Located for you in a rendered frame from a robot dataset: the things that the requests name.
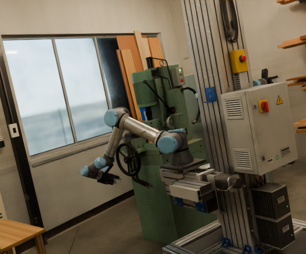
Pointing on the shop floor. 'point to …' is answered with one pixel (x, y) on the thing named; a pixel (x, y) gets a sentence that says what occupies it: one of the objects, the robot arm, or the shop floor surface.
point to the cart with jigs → (10, 236)
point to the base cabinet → (166, 208)
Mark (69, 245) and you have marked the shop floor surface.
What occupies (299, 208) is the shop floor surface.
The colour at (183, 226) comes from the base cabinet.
